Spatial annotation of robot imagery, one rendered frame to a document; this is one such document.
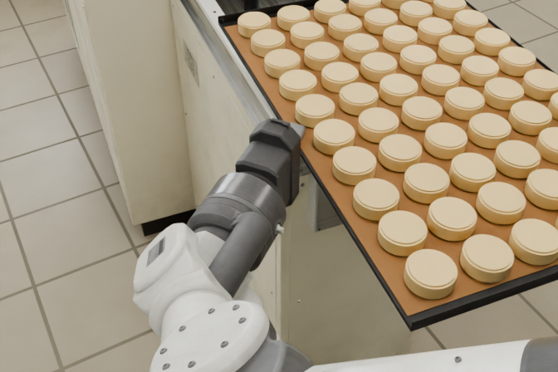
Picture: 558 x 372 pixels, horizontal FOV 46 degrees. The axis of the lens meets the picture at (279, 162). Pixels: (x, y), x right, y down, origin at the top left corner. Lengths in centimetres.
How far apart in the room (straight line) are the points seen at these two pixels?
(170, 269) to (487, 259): 31
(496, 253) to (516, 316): 128
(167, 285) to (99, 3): 107
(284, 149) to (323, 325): 71
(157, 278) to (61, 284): 145
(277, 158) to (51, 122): 192
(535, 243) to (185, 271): 35
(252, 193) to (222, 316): 29
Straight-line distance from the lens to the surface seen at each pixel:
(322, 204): 106
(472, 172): 77
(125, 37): 162
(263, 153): 73
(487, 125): 84
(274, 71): 91
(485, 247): 70
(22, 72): 291
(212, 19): 127
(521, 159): 81
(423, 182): 75
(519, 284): 69
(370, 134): 81
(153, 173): 188
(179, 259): 58
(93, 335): 189
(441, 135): 81
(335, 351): 151
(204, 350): 39
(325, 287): 129
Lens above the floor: 152
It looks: 42 degrees down
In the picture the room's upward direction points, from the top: straight up
